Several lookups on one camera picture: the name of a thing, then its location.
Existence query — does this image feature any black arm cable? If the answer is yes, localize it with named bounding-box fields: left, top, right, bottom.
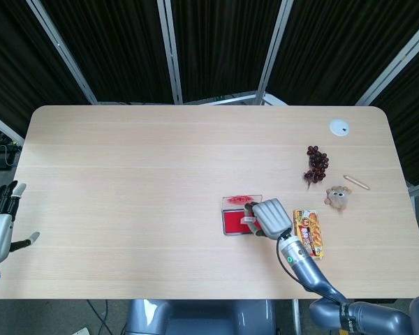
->
left=276, top=239, right=351, bottom=305

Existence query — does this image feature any yellow snack box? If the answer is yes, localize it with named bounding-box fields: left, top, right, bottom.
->
left=292, top=208, right=327, bottom=260

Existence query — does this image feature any grey partition frame post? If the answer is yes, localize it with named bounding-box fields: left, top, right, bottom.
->
left=156, top=0, right=184, bottom=105
left=0, top=107, right=26, bottom=146
left=355, top=23, right=419, bottom=106
left=255, top=0, right=295, bottom=105
left=25, top=0, right=99, bottom=105

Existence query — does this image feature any grey table leg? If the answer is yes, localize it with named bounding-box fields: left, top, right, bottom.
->
left=291, top=299, right=302, bottom=335

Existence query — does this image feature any wooden pencil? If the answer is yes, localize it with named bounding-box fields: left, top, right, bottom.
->
left=342, top=174, right=372, bottom=192

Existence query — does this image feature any black floor cable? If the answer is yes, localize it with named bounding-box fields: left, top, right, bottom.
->
left=86, top=299, right=110, bottom=335

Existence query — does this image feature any grey robot torso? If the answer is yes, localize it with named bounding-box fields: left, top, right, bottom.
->
left=124, top=298, right=277, bottom=335

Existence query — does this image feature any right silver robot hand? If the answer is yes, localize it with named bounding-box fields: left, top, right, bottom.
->
left=243, top=198, right=295, bottom=241

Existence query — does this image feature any white round cable grommet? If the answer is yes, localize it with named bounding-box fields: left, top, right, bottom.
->
left=329, top=119, right=351, bottom=138

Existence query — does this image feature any small brown plush toy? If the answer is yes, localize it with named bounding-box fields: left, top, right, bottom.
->
left=323, top=185, right=353, bottom=212

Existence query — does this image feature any dark red grape bunch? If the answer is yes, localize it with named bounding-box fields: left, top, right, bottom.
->
left=302, top=144, right=330, bottom=191

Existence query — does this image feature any red ink pad clear lid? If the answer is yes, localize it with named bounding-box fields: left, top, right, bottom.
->
left=220, top=193, right=265, bottom=237

